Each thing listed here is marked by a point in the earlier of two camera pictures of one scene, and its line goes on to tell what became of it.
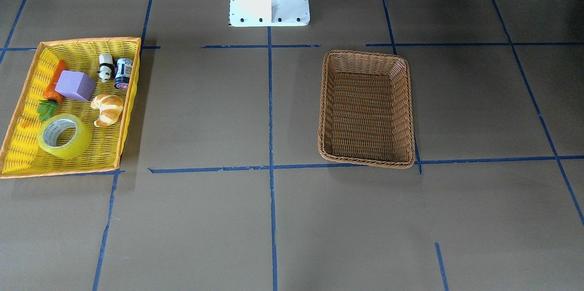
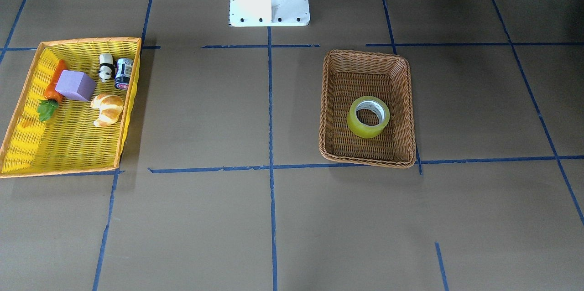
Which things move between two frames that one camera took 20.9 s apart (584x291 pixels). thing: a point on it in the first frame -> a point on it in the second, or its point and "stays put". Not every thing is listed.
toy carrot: x=47 y=106 stays put
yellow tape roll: x=64 y=136 -> x=367 y=116
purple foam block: x=75 y=85 stays put
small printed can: x=123 y=72 stays put
